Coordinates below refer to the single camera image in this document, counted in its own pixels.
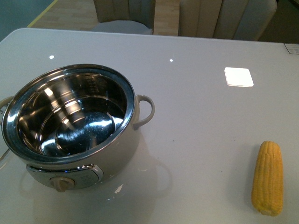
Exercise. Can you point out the beige chair left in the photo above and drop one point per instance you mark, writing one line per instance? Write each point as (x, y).
(125, 16)

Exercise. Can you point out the beige chair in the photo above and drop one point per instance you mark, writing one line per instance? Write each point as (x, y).
(125, 16)
(225, 19)

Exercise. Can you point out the cream electric cooking pot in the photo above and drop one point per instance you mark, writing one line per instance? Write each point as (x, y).
(74, 126)

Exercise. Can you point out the beige chair right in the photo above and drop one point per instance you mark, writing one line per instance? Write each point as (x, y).
(225, 19)

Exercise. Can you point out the yellow corn cob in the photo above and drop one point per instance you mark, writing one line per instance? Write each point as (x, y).
(267, 193)

